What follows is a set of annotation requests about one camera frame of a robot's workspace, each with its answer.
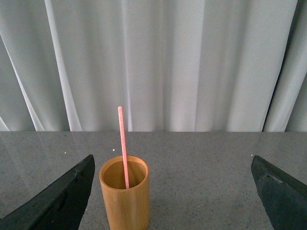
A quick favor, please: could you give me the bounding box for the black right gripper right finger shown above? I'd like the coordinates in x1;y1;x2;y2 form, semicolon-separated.
251;155;307;230

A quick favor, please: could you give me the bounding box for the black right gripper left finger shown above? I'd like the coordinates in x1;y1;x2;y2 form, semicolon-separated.
0;154;95;230

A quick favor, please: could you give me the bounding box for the pink chopstick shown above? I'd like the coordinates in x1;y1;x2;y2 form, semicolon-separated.
118;106;130;189

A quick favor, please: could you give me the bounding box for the bamboo chopstick holder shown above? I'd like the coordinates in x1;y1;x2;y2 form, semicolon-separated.
99;155;150;230

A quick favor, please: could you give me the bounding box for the white curtain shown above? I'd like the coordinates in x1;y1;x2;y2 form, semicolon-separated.
0;0;307;132

